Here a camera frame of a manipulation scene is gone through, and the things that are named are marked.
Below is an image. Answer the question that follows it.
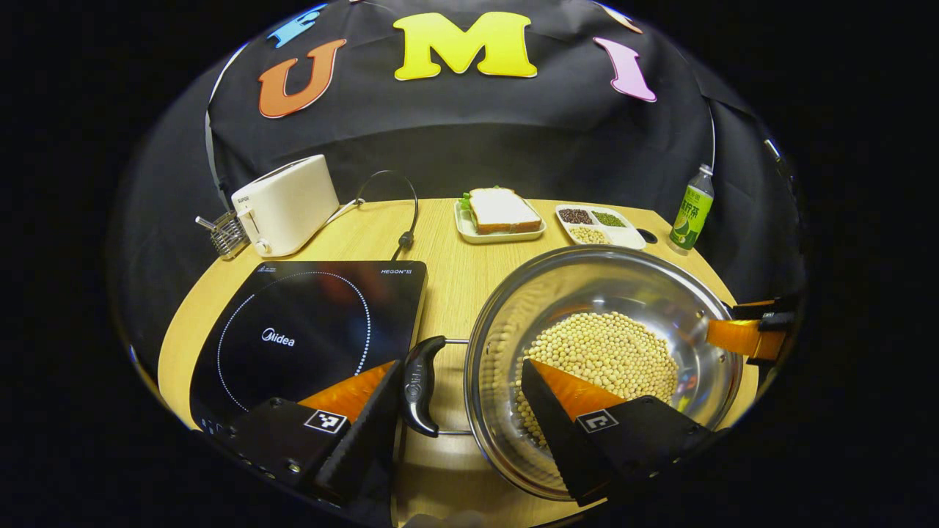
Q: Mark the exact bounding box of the black induction cooktop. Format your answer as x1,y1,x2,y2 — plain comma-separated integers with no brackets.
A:
189,260,429,442

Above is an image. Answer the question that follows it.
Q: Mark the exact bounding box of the white divided bean tray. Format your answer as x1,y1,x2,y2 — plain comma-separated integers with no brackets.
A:
555,203,648,251

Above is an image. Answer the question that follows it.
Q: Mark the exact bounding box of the white rectangular plate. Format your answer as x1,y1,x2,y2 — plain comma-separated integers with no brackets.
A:
454,198,548,245

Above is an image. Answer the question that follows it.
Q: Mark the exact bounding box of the pile of soybeans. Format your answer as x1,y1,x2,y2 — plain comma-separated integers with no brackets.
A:
514,311,680,450

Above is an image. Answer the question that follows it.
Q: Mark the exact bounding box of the green label drink bottle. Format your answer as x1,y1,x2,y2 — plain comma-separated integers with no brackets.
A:
668,164,715,257

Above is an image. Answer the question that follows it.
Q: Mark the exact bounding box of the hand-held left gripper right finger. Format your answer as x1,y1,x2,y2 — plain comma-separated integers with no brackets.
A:
519,358,714,508

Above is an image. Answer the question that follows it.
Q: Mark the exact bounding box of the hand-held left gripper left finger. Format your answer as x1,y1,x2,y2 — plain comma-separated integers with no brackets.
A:
226,359,406,508

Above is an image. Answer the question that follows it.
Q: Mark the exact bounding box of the white toaster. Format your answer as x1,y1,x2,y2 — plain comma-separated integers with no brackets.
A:
230,154,341,258

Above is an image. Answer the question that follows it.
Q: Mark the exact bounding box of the white bread sandwich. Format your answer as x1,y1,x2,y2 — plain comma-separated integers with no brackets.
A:
460,186,543,236

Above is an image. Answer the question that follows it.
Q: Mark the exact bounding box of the stainless steel pot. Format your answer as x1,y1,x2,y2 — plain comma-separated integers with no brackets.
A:
401,246,745,502

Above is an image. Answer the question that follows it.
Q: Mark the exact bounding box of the small metal wire basket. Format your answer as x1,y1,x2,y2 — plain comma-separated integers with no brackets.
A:
194,210,249,262

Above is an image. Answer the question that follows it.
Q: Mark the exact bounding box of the black power cable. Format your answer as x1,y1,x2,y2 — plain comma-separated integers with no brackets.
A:
323,169,420,262

